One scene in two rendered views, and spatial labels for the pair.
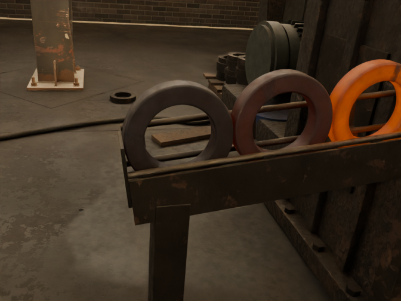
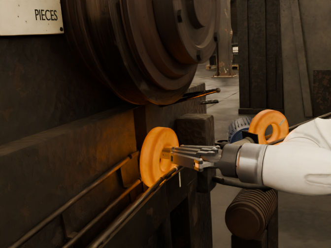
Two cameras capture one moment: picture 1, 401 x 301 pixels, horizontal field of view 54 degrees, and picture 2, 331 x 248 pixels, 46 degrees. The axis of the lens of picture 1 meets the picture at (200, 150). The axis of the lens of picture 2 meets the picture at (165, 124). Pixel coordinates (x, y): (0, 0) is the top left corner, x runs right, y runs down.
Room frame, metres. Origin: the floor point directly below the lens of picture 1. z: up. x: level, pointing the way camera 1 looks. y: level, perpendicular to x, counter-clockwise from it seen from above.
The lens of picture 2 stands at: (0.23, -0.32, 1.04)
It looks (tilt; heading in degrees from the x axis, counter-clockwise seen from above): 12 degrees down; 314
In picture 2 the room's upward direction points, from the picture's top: 4 degrees counter-clockwise
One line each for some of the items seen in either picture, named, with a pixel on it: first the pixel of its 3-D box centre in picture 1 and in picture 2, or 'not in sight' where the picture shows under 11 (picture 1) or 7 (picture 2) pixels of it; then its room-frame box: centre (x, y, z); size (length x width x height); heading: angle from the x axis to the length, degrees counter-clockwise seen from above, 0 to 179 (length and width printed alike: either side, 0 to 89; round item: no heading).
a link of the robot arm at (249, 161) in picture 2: not in sight; (252, 163); (0.66, -1.05, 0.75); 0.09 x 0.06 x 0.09; 106
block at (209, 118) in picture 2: not in sight; (196, 152); (0.98, -1.23, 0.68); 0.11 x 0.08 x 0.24; 16
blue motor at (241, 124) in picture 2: not in sight; (246, 139); (1.92, -3.05, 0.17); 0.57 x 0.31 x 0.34; 126
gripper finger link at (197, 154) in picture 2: not in sight; (191, 157); (0.80, -0.99, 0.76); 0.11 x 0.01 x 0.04; 18
